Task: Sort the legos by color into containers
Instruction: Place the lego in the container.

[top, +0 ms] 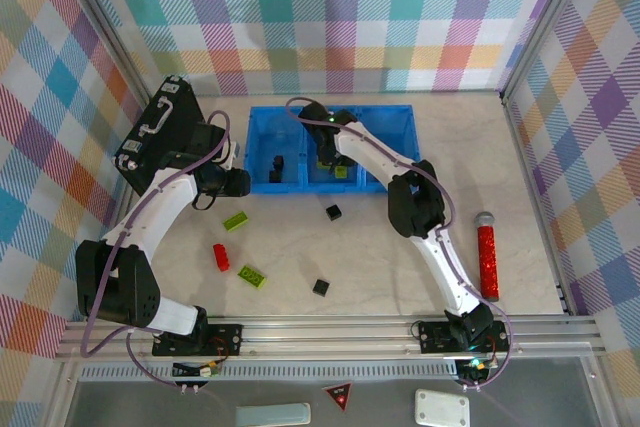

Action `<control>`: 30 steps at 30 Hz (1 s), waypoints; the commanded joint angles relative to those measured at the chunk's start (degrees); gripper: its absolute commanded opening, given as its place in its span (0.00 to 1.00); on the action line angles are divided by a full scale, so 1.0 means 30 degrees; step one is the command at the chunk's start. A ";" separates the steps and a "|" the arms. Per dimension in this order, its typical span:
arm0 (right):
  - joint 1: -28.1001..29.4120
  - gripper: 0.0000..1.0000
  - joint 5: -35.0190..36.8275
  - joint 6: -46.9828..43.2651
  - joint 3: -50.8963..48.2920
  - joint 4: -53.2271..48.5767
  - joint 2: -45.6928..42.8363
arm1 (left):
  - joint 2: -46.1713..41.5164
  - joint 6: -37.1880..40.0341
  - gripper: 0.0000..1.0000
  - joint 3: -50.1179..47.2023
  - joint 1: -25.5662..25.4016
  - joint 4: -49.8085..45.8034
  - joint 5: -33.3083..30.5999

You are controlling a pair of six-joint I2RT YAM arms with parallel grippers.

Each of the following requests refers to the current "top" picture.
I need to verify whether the red lego brick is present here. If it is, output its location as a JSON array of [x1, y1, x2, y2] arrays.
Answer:
[[212, 243, 232, 273]]

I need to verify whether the red glitter toy microphone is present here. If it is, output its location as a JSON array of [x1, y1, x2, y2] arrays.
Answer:
[[473, 211, 502, 301]]

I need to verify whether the red triangle warning sign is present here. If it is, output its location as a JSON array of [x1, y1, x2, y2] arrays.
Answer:
[[322, 382, 353, 413]]

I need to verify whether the grey metal shelf plate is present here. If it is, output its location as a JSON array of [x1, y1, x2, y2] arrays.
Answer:
[[64, 356, 604, 427]]

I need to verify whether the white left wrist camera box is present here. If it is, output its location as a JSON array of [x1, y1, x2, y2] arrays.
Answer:
[[219, 139, 247, 171]]

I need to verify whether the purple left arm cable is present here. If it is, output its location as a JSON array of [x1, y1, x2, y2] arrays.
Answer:
[[81, 110, 233, 391]]

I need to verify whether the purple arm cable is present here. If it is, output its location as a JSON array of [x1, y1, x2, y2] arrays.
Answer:
[[81, 110, 233, 391], [285, 96, 514, 391]]

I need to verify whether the black briefcase with metal handle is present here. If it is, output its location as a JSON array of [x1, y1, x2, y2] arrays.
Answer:
[[113, 75, 221, 197]]

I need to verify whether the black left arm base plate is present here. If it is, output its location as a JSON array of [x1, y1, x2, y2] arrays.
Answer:
[[151, 321, 245, 359]]

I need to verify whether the aluminium mounting rail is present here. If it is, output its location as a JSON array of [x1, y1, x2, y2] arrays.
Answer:
[[54, 315, 607, 363]]

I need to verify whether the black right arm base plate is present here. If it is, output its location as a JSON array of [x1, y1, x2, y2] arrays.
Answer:
[[417, 319, 511, 356]]

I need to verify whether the perforated metal cable duct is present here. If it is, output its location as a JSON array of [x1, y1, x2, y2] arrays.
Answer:
[[79, 364, 461, 383]]

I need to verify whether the aluminium frame post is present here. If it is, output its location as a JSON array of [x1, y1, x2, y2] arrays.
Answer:
[[62, 0, 156, 101], [499, 0, 596, 103]]

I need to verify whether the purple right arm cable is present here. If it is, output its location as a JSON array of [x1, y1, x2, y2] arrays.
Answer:
[[285, 96, 514, 391]]

